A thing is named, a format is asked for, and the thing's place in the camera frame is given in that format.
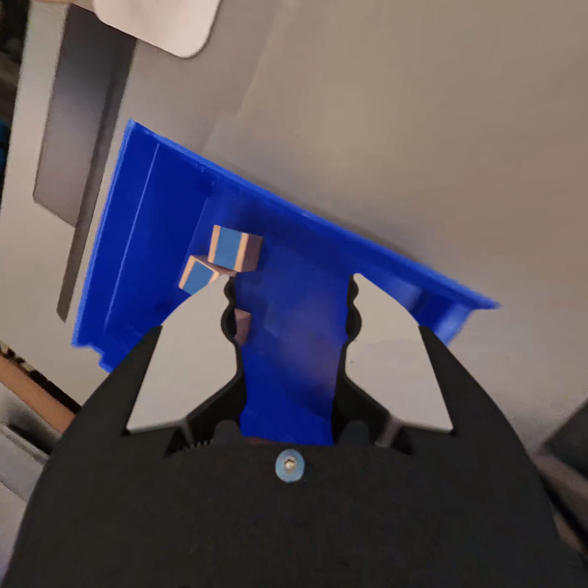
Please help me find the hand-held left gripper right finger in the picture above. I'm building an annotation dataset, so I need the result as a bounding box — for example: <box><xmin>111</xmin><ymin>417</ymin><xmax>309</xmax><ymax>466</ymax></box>
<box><xmin>332</xmin><ymin>274</ymin><xmax>454</xmax><ymax>453</ymax></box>

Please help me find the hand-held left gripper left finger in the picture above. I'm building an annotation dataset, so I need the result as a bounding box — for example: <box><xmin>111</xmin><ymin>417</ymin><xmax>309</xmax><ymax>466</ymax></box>
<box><xmin>124</xmin><ymin>278</ymin><xmax>249</xmax><ymax>453</ymax></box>

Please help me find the wooden block with blue stripe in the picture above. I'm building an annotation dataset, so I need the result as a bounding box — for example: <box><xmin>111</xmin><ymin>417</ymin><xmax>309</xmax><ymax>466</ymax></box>
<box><xmin>208</xmin><ymin>225</ymin><xmax>264</xmax><ymax>273</ymax></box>
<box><xmin>178</xmin><ymin>256</ymin><xmax>230</xmax><ymax>296</ymax></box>
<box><xmin>233</xmin><ymin>309</ymin><xmax>252</xmax><ymax>346</ymax></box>

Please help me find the blue plastic bin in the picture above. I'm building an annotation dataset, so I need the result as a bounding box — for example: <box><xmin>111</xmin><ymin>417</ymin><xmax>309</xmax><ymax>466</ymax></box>
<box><xmin>71</xmin><ymin>119</ymin><xmax>501</xmax><ymax>446</ymax></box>

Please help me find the white document stand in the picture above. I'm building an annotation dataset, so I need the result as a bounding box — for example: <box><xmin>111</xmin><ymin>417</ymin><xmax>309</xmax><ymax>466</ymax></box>
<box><xmin>92</xmin><ymin>0</ymin><xmax>222</xmax><ymax>59</ymax></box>

